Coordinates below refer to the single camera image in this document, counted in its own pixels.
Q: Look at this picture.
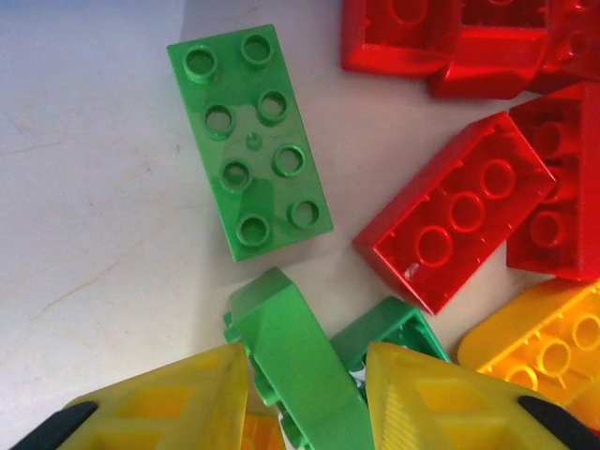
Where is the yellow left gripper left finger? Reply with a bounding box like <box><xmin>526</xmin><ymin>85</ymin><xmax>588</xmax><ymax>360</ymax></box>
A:
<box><xmin>11</xmin><ymin>343</ymin><xmax>249</xmax><ymax>450</ymax></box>

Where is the green lego brick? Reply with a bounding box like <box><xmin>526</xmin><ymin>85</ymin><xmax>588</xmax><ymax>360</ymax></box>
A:
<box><xmin>330</xmin><ymin>295</ymin><xmax>451</xmax><ymax>376</ymax></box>
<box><xmin>223</xmin><ymin>266</ymin><xmax>371</xmax><ymax>450</ymax></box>

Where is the green lego plate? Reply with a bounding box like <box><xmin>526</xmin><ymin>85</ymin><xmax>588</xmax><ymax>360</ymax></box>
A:
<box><xmin>167</xmin><ymin>23</ymin><xmax>335</xmax><ymax>263</ymax></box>

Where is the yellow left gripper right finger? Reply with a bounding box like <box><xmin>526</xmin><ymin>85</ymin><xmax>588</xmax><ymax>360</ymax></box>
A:
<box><xmin>365</xmin><ymin>341</ymin><xmax>600</xmax><ymax>450</ymax></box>

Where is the orange-yellow lego piece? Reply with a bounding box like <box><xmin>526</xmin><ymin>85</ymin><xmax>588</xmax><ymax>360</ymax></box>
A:
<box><xmin>241</xmin><ymin>412</ymin><xmax>287</xmax><ymax>450</ymax></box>

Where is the red lego brick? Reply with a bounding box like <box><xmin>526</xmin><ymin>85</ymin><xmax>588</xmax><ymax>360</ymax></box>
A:
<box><xmin>340</xmin><ymin>0</ymin><xmax>463</xmax><ymax>79</ymax></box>
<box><xmin>529</xmin><ymin>0</ymin><xmax>600</xmax><ymax>95</ymax></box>
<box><xmin>352</xmin><ymin>111</ymin><xmax>558</xmax><ymax>316</ymax></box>
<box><xmin>428</xmin><ymin>0</ymin><xmax>549</xmax><ymax>100</ymax></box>
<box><xmin>506</xmin><ymin>82</ymin><xmax>600</xmax><ymax>282</ymax></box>

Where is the yellow lego brick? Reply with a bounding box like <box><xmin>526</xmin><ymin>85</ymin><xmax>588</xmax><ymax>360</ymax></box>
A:
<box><xmin>457</xmin><ymin>278</ymin><xmax>600</xmax><ymax>432</ymax></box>

